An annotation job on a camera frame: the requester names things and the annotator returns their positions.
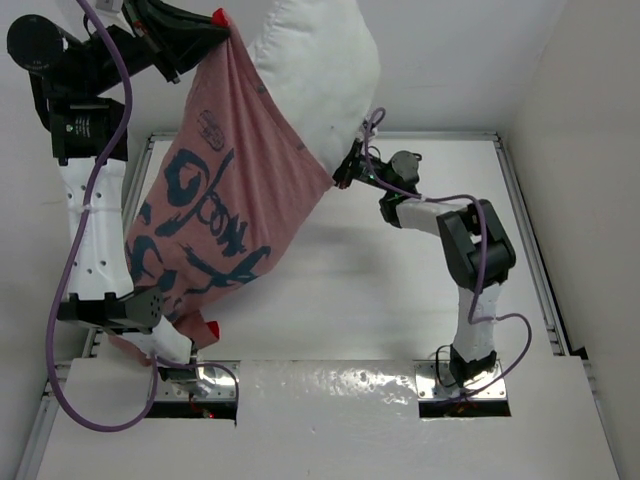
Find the purple cable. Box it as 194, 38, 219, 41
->
47, 0, 241, 432
360, 107, 534, 401

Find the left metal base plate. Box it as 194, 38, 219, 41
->
156, 362, 240, 403

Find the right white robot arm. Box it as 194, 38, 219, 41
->
334, 140, 516, 388

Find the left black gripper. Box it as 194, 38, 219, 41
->
80, 0, 225, 99

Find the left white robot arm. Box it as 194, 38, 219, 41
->
7, 1, 229, 365

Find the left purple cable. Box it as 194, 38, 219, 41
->
47, 0, 241, 432

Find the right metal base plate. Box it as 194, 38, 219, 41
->
414, 360, 508, 404

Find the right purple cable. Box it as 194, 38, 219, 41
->
360, 107, 534, 401

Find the white pillow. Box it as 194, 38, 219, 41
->
248, 0, 381, 174

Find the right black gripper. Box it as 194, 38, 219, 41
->
307, 138, 395, 194

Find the metal base plate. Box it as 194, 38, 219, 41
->
414, 360, 508, 404
156, 362, 240, 403

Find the red patterned pillowcase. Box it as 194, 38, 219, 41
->
115, 27, 333, 364

